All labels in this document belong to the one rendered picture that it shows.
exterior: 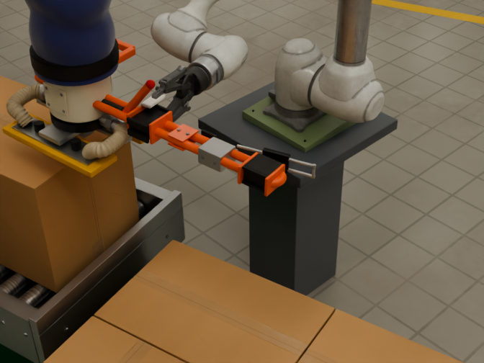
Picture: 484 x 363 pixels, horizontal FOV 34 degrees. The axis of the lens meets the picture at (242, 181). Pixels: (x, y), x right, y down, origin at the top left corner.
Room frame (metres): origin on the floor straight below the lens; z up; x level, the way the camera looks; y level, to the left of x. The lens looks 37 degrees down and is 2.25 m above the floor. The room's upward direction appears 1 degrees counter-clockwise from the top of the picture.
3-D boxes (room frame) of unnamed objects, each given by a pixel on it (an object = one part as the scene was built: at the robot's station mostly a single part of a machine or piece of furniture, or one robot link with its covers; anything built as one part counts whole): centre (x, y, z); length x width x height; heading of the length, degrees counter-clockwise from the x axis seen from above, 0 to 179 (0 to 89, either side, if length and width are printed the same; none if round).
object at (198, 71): (1.88, 0.14, 1.17); 0.09 x 0.07 x 0.08; 147
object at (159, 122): (1.70, 0.23, 1.17); 0.10 x 0.08 x 0.06; 143
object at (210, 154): (1.57, 0.06, 1.15); 0.07 x 0.07 x 0.04; 53
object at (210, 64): (1.94, 0.10, 1.17); 0.09 x 0.06 x 0.09; 57
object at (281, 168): (1.48, -0.05, 1.16); 0.08 x 0.07 x 0.05; 53
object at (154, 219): (1.84, 0.41, 0.58); 0.70 x 0.03 x 0.06; 147
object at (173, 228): (1.84, 0.41, 0.48); 0.70 x 0.03 x 0.15; 147
